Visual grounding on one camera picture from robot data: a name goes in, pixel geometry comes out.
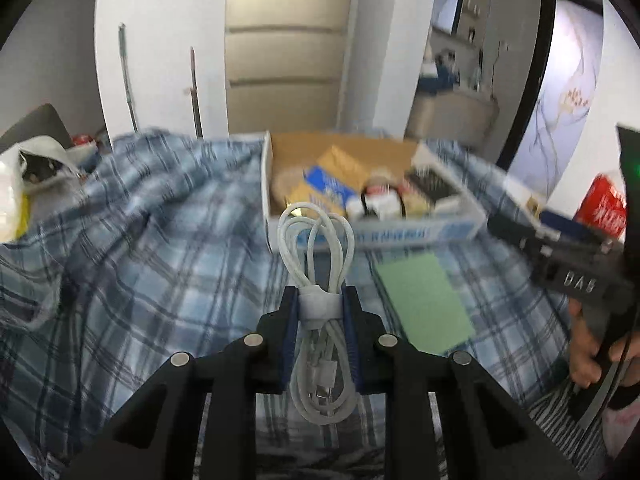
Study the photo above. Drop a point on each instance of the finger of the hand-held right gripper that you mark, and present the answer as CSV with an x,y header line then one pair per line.
x,y
515,235

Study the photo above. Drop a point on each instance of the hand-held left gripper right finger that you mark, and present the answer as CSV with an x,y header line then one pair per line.
x,y
351,335

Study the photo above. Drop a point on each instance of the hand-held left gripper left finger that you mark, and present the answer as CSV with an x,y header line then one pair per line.
x,y
289,335

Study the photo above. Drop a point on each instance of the cardboard box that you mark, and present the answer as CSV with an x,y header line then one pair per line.
x,y
380,235

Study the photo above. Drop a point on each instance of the person's right hand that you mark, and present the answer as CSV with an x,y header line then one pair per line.
x,y
582,355

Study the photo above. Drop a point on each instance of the small white and yellow box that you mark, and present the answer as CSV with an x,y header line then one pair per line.
x,y
525,195

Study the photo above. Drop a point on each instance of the dark blue packet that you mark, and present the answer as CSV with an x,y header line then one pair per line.
x,y
565,225

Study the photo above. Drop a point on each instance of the red cola bottle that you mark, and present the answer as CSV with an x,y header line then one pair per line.
x,y
600,205

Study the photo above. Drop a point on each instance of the green sponge cloth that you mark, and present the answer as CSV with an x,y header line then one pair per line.
x,y
425,300

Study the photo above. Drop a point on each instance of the cream sponge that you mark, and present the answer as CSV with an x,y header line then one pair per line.
x,y
415,202

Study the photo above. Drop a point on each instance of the printed glass door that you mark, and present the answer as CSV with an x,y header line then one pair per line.
x,y
565,110

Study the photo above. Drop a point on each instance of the beige vanity cabinet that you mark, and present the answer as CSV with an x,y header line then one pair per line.
x,y
450,115

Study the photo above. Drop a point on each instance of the rolled white and black socks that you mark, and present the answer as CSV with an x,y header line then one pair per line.
x,y
380,200

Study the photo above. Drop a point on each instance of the blue plaid blanket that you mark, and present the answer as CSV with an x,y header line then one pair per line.
x,y
150,285

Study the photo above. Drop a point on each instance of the striped clothing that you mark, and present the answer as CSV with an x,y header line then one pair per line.
x,y
565,425

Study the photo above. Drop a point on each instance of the yellow and blue sponge packet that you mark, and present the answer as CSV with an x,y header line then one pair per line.
x,y
327,185

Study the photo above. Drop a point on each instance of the blue cloth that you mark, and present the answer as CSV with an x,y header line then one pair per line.
x,y
440,75

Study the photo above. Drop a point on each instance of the bathroom mirror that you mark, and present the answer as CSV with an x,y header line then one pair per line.
x,y
446,5

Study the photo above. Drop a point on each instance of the beige refrigerator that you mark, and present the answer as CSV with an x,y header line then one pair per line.
x,y
285,60

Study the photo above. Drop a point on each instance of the small red object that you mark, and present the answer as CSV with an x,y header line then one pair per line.
x,y
84,140

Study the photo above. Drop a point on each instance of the white plastic bag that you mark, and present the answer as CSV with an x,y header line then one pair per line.
x,y
10,185

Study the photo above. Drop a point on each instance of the dark chair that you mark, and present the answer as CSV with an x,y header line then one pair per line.
x,y
40,122

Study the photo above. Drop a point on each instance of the black door frame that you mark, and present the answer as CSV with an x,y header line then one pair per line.
x,y
537,60

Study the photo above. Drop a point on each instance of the wall shelf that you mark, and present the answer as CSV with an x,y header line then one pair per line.
x,y
472,15

